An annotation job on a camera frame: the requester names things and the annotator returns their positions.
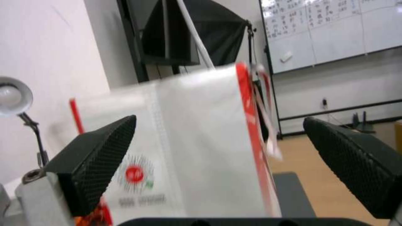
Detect white red delivery bag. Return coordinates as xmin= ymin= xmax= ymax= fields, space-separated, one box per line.
xmin=69 ymin=62 xmax=283 ymax=226

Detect silver desk lamp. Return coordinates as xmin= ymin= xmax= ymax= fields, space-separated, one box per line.
xmin=0 ymin=76 xmax=50 ymax=168

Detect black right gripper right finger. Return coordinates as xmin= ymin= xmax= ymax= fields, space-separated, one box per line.
xmin=303 ymin=117 xmax=402 ymax=226

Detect black light stand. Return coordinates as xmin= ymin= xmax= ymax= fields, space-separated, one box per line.
xmin=246 ymin=20 xmax=259 ymax=69

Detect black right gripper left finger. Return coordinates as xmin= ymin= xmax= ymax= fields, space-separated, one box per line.
xmin=14 ymin=115 xmax=137 ymax=226

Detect black softbox studio light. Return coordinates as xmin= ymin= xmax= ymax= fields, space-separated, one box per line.
xmin=138 ymin=0 xmax=249 ymax=69

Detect whiteboard with writing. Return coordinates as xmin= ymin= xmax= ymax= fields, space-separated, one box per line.
xmin=259 ymin=0 xmax=402 ymax=75

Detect black whiteboard stand frame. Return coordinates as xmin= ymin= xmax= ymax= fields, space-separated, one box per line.
xmin=263 ymin=47 xmax=402 ymax=139

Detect grey floor mat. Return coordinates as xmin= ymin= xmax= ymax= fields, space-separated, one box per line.
xmin=272 ymin=172 xmax=317 ymax=218

